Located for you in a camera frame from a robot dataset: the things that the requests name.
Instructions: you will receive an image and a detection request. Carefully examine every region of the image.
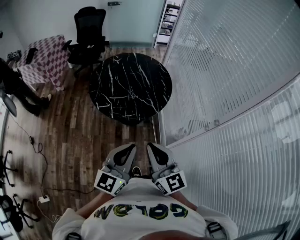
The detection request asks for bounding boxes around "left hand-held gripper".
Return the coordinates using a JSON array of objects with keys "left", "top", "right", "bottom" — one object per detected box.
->
[{"left": 93, "top": 143, "right": 137, "bottom": 197}]

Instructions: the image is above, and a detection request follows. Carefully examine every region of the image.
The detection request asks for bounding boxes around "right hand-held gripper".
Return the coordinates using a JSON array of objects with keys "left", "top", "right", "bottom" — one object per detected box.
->
[{"left": 147, "top": 142, "right": 188, "bottom": 196}]

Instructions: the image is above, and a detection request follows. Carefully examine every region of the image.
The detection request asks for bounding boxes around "person's right forearm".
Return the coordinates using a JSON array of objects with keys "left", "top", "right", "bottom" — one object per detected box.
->
[{"left": 174, "top": 191, "right": 198, "bottom": 211}]

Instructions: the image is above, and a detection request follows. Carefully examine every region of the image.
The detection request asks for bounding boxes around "person's left forearm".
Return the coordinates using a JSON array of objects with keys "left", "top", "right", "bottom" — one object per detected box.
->
[{"left": 76, "top": 191, "right": 113, "bottom": 219}]

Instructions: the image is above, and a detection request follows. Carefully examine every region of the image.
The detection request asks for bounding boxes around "white printed T-shirt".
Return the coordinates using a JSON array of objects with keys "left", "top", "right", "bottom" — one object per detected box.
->
[{"left": 52, "top": 177, "right": 239, "bottom": 240}]

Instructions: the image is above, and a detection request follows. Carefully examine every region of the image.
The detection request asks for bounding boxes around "black marble round table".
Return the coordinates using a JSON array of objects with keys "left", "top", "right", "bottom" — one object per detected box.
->
[{"left": 88, "top": 52, "right": 173, "bottom": 125}]

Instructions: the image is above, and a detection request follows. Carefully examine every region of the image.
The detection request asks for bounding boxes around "black star chair base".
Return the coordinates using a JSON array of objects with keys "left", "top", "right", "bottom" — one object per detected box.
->
[{"left": 0, "top": 150, "right": 19, "bottom": 188}]

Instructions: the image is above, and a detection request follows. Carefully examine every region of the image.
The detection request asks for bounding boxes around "checkered cloth covered table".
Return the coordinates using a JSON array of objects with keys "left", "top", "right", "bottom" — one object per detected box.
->
[{"left": 16, "top": 34, "right": 71, "bottom": 91}]

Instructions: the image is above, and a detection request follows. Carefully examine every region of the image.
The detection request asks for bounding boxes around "black swivel chair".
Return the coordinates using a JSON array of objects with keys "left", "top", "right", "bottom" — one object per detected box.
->
[{"left": 0, "top": 193, "right": 40, "bottom": 233}]

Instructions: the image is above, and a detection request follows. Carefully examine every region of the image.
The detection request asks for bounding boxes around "grey oval hanging bag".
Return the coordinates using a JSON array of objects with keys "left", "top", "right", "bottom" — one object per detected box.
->
[{"left": 0, "top": 90, "right": 18, "bottom": 118}]

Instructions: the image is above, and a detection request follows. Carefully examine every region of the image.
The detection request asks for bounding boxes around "black mesh office chair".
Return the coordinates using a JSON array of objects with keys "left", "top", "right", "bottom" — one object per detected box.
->
[{"left": 62, "top": 6, "right": 110, "bottom": 75}]

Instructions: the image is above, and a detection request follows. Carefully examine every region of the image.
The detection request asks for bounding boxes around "frosted glass door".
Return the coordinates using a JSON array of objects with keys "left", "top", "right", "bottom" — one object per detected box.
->
[{"left": 105, "top": 0, "right": 167, "bottom": 49}]

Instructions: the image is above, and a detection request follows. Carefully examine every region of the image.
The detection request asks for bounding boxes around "flat black box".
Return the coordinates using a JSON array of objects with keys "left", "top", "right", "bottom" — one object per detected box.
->
[{"left": 25, "top": 47, "right": 39, "bottom": 64}]

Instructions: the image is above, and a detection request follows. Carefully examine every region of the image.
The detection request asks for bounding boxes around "metal storage shelf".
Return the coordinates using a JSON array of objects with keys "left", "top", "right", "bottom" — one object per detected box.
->
[{"left": 156, "top": 0, "right": 184, "bottom": 45}]

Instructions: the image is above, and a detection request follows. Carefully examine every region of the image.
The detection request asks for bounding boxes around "thin black cable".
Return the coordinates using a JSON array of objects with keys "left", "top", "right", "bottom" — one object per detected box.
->
[{"left": 45, "top": 187, "right": 102, "bottom": 195}]

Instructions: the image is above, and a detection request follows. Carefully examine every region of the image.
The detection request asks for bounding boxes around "long black floor cable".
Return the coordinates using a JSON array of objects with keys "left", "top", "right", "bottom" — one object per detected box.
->
[{"left": 11, "top": 116, "right": 50, "bottom": 198}]

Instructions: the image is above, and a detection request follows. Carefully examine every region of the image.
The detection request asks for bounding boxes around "thin white cable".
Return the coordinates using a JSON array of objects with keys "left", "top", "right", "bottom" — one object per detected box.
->
[{"left": 37, "top": 201, "right": 62, "bottom": 224}]

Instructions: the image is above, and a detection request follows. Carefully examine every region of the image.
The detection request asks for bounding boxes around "dark headset strap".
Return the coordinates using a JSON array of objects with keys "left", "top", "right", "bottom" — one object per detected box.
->
[{"left": 236, "top": 220, "right": 292, "bottom": 240}]

